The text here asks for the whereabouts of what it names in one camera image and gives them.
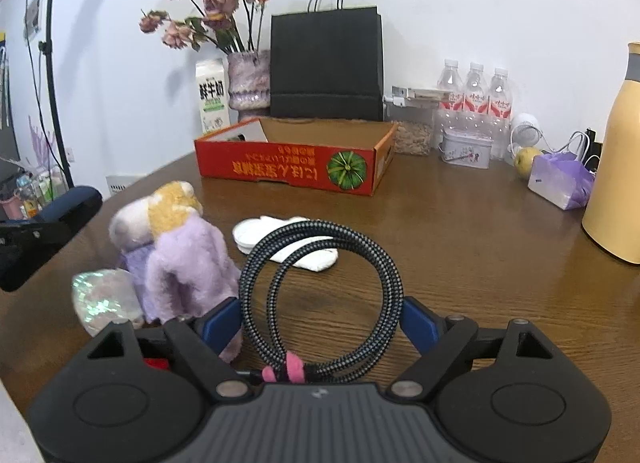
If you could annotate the right water bottle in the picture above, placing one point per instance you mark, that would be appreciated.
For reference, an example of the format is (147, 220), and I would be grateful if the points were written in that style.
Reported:
(499, 109)

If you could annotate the water bottle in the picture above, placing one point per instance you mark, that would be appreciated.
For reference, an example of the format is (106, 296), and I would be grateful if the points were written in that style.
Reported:
(450, 105)
(499, 109)
(475, 100)

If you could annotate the black lamp stand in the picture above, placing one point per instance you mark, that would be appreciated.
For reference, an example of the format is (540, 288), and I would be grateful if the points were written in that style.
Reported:
(47, 49)

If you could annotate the white small fan device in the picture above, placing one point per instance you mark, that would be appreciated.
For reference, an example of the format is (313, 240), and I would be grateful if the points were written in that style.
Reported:
(525, 131)

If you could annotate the white charger with cable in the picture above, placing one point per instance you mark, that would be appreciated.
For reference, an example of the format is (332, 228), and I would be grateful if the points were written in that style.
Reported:
(581, 148)

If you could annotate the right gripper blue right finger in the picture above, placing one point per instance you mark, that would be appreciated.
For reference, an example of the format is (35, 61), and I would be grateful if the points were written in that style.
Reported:
(421, 326)

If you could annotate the purple and yellow plush toy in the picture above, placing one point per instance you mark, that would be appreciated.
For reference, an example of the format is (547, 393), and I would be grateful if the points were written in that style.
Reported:
(179, 263)

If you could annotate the clear container with seeds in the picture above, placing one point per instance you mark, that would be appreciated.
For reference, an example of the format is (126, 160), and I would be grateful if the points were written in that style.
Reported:
(414, 111)

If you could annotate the red cardboard tray box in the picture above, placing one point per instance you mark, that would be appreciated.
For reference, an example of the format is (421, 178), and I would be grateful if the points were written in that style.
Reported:
(347, 156)

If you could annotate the white milk carton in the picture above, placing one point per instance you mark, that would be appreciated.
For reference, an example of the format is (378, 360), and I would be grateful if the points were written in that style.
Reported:
(211, 80)

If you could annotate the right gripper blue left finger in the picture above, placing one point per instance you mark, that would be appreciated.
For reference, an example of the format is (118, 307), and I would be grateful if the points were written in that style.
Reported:
(221, 328)

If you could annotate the white round lid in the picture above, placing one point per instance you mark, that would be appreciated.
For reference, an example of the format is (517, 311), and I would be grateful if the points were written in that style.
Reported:
(248, 233)

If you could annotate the black paper bag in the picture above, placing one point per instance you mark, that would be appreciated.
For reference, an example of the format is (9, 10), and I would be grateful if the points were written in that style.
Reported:
(327, 65)

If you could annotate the purple textured vase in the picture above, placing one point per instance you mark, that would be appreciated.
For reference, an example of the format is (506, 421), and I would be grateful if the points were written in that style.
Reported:
(249, 80)

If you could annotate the iridescent shell-like object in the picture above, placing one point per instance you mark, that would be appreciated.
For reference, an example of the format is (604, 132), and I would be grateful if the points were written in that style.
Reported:
(105, 296)

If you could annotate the yellow thermos bottle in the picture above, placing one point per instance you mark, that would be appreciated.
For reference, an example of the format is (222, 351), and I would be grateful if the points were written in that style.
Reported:
(611, 217)

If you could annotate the yellow-green pear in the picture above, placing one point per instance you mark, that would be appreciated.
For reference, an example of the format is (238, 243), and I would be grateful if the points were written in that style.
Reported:
(524, 159)

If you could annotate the small purple gift bag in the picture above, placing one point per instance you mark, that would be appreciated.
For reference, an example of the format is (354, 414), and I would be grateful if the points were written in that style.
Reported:
(561, 179)

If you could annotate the dried pink rose bouquet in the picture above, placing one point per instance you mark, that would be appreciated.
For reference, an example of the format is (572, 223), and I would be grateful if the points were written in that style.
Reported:
(232, 26)

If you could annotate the left water bottle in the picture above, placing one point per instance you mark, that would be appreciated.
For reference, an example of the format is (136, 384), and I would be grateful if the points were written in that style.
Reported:
(450, 105)

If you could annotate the middle water bottle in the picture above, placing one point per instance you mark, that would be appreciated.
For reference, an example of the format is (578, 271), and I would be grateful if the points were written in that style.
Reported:
(475, 100)

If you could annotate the white tin box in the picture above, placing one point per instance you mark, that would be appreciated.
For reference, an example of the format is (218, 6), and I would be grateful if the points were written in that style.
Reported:
(467, 149)

